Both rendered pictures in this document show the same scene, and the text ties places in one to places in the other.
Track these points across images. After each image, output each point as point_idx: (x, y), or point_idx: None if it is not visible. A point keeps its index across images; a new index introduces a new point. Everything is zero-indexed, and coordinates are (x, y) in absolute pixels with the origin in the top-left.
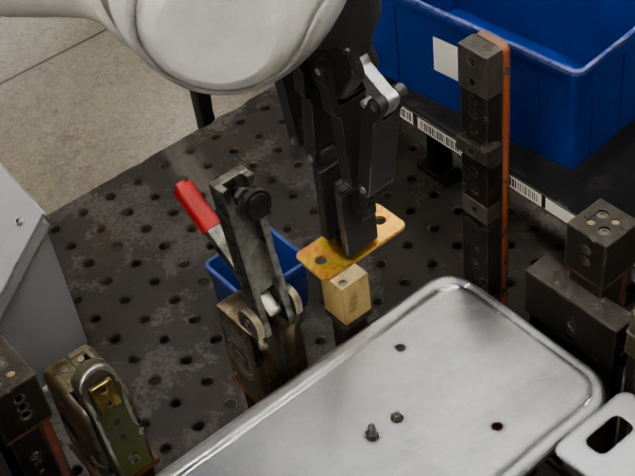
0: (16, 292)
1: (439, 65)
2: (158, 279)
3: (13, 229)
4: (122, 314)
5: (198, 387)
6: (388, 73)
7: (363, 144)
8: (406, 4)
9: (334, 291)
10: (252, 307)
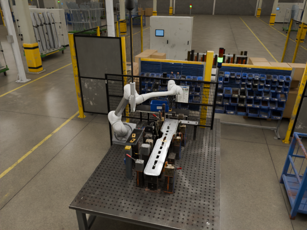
0: None
1: (157, 108)
2: None
3: (133, 126)
4: None
5: None
6: (152, 110)
7: (173, 102)
8: (154, 104)
9: (162, 118)
10: (160, 119)
